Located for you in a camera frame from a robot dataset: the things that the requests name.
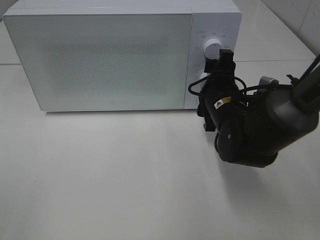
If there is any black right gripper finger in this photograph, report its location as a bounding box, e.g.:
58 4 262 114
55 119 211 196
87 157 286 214
216 49 236 75
203 58 218 74

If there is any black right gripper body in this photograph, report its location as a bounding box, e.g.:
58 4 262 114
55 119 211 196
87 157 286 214
197 68 247 133

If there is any white microwave door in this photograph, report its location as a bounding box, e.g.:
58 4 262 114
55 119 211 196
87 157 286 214
4 14 191 112

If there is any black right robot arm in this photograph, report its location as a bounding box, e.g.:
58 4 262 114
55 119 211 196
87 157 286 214
196 49 320 168

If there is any upper white power knob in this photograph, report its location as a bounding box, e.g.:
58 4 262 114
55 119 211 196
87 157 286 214
202 37 224 60

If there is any white microwave oven body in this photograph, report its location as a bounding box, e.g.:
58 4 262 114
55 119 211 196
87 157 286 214
2 0 242 110

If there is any black camera cable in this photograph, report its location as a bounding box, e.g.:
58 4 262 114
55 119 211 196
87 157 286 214
187 74 298 107

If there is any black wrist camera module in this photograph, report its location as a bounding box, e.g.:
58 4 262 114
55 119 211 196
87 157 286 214
254 76 279 95

